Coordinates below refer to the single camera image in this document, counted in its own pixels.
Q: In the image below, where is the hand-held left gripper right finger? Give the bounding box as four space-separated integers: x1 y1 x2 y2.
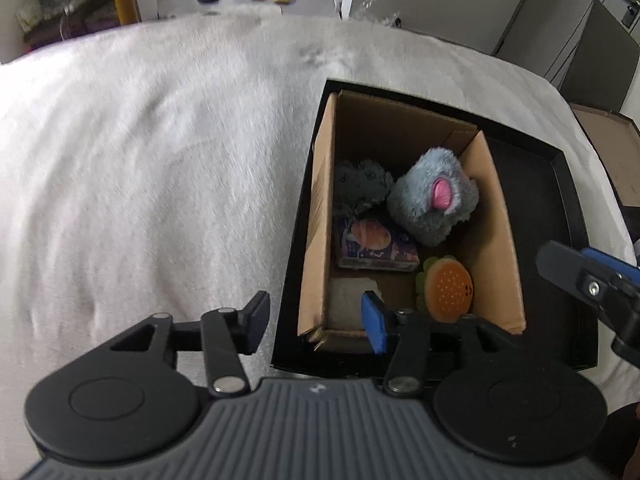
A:
361 290 506 396

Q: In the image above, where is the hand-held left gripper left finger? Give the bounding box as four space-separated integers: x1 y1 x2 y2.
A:
109 290 272 395

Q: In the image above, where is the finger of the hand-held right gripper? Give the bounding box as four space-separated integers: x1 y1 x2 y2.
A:
580 246 640 283
535 239 640 361

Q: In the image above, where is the white cloth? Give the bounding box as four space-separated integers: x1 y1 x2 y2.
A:
327 278 383 331

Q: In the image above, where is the black tray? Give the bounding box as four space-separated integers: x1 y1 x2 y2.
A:
270 78 600 381

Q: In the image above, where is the brown cardboard box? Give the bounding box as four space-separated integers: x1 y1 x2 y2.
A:
297 90 527 356

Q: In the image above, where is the bread print packet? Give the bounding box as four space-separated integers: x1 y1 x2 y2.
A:
336 216 420 272

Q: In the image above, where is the burger plush toy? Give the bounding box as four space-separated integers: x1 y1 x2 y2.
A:
415 255 474 323

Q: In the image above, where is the fluffy blue plush toy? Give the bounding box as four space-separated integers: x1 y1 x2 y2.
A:
386 147 480 247

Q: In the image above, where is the small teal plush toy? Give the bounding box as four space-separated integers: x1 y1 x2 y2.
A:
334 159 395 216

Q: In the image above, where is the flat brown cardboard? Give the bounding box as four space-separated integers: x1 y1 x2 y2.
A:
570 102 640 211

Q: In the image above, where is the white bed blanket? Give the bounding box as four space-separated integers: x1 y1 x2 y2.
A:
0 10 640 461

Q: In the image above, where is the dark board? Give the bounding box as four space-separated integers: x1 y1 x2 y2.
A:
560 0 640 113

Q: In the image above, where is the grey wardrobe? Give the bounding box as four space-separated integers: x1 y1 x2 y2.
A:
492 0 640 81

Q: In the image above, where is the clear plastic wrap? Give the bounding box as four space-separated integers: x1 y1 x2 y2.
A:
357 0 403 28

